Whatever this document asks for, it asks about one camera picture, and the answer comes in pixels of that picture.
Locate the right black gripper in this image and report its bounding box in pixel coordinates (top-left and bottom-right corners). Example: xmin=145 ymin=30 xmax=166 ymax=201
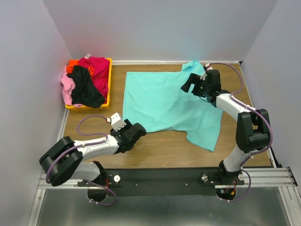
xmin=181 ymin=73 xmax=210 ymax=98

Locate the turquoise t shirt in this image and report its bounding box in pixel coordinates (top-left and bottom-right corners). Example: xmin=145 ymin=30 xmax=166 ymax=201
xmin=122 ymin=60 xmax=223 ymax=152

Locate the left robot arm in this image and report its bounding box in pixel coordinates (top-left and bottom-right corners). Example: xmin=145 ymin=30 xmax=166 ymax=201
xmin=39 ymin=114 xmax=146 ymax=186

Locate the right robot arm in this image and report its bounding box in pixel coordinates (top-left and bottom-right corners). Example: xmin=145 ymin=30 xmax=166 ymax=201
xmin=181 ymin=69 xmax=272 ymax=185

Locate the yellow plastic bin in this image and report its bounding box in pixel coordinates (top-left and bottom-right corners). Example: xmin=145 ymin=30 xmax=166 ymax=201
xmin=61 ymin=56 xmax=112 ymax=111

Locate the black t shirt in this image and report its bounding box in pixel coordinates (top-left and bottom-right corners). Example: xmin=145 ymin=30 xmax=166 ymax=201
xmin=67 ymin=65 xmax=105 ymax=108

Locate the magenta t shirt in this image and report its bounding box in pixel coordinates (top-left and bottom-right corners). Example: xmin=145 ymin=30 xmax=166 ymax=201
xmin=79 ymin=56 xmax=110 ymax=98

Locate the pink t shirt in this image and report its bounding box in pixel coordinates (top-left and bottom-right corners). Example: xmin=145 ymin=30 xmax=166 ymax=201
xmin=61 ymin=67 xmax=82 ymax=108

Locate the orange t shirt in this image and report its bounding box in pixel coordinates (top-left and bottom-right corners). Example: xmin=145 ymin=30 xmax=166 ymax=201
xmin=66 ymin=59 xmax=95 ymax=77

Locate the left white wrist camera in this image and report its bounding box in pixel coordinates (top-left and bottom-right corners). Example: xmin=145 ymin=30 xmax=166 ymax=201
xmin=106 ymin=113 xmax=126 ymax=131

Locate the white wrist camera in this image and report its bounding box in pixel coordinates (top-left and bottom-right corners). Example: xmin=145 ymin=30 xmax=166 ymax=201
xmin=200 ymin=63 xmax=212 ymax=81
xmin=106 ymin=113 xmax=126 ymax=131

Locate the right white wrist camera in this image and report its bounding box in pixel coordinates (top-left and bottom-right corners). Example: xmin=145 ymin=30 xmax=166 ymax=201
xmin=200 ymin=63 xmax=212 ymax=81

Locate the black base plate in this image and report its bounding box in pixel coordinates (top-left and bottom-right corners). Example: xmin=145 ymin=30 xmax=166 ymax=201
xmin=77 ymin=167 xmax=245 ymax=197

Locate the aluminium frame rail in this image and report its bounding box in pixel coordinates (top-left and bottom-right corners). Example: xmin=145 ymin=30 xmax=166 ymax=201
xmin=27 ymin=108 xmax=301 ymax=226

